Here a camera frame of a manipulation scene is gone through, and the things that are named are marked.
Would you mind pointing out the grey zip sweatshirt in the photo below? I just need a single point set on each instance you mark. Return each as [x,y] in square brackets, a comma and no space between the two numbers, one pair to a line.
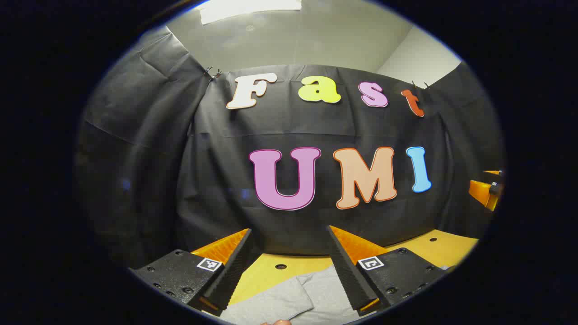
[280,302]

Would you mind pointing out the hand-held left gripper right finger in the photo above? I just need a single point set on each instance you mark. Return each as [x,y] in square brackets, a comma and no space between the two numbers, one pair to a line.
[350,275]

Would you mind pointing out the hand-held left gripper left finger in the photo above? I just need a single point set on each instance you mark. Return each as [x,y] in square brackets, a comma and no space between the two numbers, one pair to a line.
[231,276]

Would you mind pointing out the black backdrop cloth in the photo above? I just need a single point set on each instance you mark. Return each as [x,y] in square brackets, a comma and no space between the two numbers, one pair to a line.
[226,180]

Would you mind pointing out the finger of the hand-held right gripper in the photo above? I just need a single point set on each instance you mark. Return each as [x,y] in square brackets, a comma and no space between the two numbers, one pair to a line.
[478,192]
[492,172]

